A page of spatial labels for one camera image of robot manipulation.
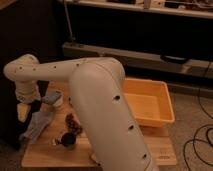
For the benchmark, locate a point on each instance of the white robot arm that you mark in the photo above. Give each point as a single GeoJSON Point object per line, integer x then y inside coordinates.
{"type": "Point", "coordinates": [95, 86]}

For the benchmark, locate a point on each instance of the orange plastic bin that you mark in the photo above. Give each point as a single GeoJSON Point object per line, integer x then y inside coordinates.
{"type": "Point", "coordinates": [149, 101]}

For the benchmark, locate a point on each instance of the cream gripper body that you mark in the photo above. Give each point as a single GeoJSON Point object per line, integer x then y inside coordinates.
{"type": "Point", "coordinates": [22, 110]}

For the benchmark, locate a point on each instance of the low grey shelf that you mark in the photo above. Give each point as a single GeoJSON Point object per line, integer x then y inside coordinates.
{"type": "Point", "coordinates": [139, 59]}

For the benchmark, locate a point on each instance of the brown grape bunch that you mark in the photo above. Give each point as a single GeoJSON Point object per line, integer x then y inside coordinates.
{"type": "Point", "coordinates": [72, 125]}

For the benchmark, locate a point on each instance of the small black metal pot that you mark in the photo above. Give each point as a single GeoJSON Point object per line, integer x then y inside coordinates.
{"type": "Point", "coordinates": [68, 140]}

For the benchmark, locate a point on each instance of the white bowl with blue lid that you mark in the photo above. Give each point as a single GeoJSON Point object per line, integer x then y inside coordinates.
{"type": "Point", "coordinates": [54, 98]}

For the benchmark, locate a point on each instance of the grey metal pole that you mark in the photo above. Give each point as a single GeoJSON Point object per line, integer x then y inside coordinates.
{"type": "Point", "coordinates": [71, 35]}

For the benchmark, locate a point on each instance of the grey towel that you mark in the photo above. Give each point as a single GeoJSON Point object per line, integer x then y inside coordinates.
{"type": "Point", "coordinates": [39, 121]}

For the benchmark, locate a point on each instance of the black device on shelf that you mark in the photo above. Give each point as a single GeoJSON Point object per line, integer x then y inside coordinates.
{"type": "Point", "coordinates": [176, 60]}

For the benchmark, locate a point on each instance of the upper cluttered shelf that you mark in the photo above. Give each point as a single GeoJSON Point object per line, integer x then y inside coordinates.
{"type": "Point", "coordinates": [145, 6]}

